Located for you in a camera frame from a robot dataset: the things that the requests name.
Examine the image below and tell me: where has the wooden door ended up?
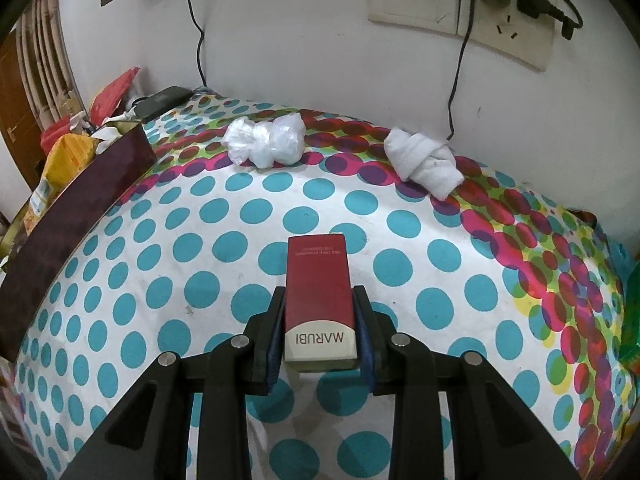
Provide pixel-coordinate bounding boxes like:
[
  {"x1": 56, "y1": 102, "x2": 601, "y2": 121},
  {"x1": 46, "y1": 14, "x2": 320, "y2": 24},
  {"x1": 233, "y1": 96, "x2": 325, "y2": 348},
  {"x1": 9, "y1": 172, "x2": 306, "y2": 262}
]
[{"x1": 0, "y1": 35, "x2": 47, "y2": 213}]

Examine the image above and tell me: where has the yellow snack bag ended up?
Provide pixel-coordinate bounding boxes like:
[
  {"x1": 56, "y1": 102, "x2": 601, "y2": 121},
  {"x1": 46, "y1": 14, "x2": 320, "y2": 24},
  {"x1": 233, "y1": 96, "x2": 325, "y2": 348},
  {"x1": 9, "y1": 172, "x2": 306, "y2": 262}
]
[{"x1": 27, "y1": 133, "x2": 102, "y2": 235}]

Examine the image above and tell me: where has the black remote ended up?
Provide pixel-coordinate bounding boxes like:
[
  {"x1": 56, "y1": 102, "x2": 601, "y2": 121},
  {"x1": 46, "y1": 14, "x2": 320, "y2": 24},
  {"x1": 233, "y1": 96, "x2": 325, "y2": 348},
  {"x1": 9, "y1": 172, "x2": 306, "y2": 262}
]
[{"x1": 135, "y1": 86, "x2": 194, "y2": 123}]

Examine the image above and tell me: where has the black plug cable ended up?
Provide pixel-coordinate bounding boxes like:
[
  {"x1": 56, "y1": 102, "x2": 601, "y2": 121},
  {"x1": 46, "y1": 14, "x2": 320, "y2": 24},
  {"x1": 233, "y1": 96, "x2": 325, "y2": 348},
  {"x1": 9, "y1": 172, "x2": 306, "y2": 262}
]
[{"x1": 514, "y1": 0, "x2": 585, "y2": 42}]

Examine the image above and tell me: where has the thin black cable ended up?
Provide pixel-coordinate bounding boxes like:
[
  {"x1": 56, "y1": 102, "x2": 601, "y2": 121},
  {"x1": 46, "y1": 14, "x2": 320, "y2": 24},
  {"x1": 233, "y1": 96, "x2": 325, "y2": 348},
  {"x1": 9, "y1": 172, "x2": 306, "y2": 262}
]
[{"x1": 181, "y1": 0, "x2": 207, "y2": 92}]

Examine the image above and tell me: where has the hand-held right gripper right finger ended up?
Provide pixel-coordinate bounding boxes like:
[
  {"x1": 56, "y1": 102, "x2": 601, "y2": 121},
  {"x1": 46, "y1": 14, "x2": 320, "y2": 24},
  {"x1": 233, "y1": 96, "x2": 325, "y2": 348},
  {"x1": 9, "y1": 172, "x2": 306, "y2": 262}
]
[{"x1": 353, "y1": 285, "x2": 582, "y2": 480}]

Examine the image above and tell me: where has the crumpled clear plastic bag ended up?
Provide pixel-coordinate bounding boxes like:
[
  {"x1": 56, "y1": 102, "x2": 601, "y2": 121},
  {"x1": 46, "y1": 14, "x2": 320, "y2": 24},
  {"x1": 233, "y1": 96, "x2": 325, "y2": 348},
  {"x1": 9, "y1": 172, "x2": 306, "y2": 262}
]
[{"x1": 222, "y1": 112, "x2": 306, "y2": 169}]

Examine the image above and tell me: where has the crumpled white paper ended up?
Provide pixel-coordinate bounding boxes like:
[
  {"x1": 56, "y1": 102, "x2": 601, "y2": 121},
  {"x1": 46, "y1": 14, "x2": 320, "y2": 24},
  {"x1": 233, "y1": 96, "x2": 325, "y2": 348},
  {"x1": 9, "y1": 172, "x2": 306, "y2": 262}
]
[{"x1": 70, "y1": 109, "x2": 138, "y2": 153}]

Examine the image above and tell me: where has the beige wall socket plate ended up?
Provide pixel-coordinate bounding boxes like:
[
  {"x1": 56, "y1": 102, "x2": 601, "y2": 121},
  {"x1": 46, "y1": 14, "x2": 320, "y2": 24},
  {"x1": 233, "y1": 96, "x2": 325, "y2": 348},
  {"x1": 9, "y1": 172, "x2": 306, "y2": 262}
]
[{"x1": 456, "y1": 0, "x2": 563, "y2": 72}]

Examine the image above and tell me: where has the white rolled sock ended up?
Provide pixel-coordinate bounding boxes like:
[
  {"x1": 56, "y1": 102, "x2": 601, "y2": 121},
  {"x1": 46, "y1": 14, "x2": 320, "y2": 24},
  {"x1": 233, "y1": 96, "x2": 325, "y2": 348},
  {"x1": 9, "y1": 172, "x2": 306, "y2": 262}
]
[{"x1": 384, "y1": 127, "x2": 464, "y2": 201}]

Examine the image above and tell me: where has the bamboo rack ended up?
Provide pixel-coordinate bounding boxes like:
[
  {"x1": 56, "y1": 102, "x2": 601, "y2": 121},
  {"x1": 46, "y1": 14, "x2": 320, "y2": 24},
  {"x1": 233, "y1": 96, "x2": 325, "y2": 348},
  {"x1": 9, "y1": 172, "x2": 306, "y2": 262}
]
[{"x1": 14, "y1": 0, "x2": 87, "y2": 127}]

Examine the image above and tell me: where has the dark red storage box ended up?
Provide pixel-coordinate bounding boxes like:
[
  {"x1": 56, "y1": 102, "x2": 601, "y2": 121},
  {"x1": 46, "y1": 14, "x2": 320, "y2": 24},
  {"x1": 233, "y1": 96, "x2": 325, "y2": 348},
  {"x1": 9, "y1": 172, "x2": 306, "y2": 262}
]
[{"x1": 0, "y1": 120, "x2": 158, "y2": 362}]

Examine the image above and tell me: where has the black adapter cable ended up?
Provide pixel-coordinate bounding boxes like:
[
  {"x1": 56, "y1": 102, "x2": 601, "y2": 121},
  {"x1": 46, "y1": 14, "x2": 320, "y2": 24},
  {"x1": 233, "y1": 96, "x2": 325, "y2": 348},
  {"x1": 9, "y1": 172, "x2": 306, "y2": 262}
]
[{"x1": 446, "y1": 0, "x2": 475, "y2": 142}]

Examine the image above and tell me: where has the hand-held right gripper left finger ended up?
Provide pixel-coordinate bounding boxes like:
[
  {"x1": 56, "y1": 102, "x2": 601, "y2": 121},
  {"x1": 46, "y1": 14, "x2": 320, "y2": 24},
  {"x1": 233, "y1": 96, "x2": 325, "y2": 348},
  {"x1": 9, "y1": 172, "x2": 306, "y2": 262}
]
[{"x1": 60, "y1": 286, "x2": 288, "y2": 480}]

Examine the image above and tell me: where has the red cosmetic box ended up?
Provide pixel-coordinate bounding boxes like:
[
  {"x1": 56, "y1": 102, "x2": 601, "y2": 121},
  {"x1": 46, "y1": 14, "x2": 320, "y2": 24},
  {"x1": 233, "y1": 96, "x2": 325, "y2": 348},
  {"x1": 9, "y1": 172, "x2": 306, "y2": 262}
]
[{"x1": 283, "y1": 233, "x2": 360, "y2": 374}]

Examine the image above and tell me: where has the red plastic wrapper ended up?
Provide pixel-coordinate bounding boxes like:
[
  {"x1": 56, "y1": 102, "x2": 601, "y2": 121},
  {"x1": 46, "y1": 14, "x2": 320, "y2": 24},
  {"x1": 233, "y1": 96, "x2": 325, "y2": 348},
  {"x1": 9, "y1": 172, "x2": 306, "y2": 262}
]
[{"x1": 41, "y1": 116, "x2": 72, "y2": 150}]

